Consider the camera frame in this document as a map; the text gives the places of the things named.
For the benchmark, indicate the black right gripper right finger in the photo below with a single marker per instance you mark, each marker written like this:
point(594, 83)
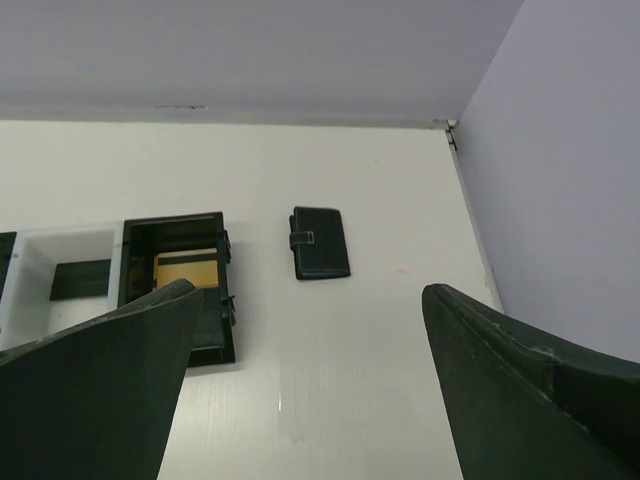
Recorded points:
point(525, 404)

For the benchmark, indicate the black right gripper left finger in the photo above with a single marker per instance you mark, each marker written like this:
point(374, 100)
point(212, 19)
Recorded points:
point(97, 400)

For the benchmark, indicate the black leather card holder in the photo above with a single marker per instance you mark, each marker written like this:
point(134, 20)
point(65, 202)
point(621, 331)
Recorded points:
point(317, 241)

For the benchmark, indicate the black credit card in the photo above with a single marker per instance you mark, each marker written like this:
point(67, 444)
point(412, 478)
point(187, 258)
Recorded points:
point(78, 280)

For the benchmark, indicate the gold credit card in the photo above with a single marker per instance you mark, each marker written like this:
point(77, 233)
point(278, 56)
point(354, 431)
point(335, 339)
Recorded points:
point(199, 267)

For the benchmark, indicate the white middle bin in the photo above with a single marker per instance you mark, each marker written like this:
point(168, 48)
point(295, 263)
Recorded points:
point(27, 314)

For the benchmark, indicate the black right bin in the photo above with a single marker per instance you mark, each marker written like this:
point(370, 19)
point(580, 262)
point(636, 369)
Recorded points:
point(143, 239)

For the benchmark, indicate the black bin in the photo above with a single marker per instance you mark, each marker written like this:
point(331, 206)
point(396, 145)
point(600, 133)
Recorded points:
point(7, 241)
point(143, 239)

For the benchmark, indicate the black left bin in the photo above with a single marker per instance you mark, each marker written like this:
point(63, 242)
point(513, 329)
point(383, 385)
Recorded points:
point(7, 241)

